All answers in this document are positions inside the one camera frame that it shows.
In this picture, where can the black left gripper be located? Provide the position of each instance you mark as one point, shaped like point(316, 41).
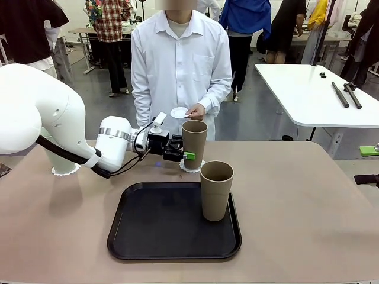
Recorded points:
point(158, 143)

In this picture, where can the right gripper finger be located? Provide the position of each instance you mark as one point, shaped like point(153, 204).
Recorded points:
point(367, 179)
point(368, 150)

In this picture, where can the brown tall cup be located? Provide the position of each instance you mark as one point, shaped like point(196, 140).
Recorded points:
point(197, 139)
point(216, 198)

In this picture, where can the white scalloped paper coaster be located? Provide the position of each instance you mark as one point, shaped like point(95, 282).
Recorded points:
point(56, 174)
point(189, 171)
point(178, 113)

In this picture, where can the pale green tall cup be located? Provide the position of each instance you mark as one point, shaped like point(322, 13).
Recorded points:
point(60, 164)

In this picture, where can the person's right forearm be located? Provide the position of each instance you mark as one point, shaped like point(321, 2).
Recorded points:
point(142, 106)

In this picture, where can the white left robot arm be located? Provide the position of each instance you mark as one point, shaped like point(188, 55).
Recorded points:
point(44, 112)

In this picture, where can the person's left forearm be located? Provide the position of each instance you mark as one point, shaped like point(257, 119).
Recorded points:
point(217, 94)

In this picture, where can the person's left hand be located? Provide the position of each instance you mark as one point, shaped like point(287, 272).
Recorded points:
point(199, 112)

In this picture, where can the black rod with clamp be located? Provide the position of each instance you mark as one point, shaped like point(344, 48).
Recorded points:
point(353, 96)

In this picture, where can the black metal rod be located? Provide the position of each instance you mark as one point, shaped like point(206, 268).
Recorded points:
point(340, 94)

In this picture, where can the black plastic tray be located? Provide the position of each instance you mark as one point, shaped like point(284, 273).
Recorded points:
point(165, 233)

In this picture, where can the small black fitting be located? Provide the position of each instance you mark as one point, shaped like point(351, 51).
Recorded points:
point(323, 74)

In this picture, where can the person in white shirt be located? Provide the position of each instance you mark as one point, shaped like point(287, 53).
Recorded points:
point(180, 59)

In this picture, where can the person in dark coat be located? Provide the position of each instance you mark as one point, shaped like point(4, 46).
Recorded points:
point(367, 44)

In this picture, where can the grey desk with equipment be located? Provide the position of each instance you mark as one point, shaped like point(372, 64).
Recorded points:
point(334, 37)

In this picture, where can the black pole stand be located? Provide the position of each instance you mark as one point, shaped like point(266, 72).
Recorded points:
point(324, 32)

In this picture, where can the person in beige jacket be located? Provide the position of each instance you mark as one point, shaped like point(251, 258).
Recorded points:
point(355, 19)

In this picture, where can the figure in yellow top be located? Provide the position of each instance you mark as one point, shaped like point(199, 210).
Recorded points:
point(316, 14)

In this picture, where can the person in plaid shirt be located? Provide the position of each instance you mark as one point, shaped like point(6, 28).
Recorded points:
point(109, 23)

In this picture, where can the person in grey trousers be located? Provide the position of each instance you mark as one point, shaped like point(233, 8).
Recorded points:
point(63, 65)

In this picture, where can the person in blue jacket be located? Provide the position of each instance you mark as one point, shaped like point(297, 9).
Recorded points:
point(245, 14)

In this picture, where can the person in black shorts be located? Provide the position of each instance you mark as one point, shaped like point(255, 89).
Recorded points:
point(284, 26)

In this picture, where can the grey background desk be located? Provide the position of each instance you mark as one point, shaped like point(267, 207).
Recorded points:
point(83, 29)

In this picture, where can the dark flat object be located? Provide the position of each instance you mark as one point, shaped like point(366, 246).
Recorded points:
point(4, 171)

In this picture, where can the person in black top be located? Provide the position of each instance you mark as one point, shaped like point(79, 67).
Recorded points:
point(26, 29)

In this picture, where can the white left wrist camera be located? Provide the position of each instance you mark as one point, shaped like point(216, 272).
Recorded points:
point(160, 119)

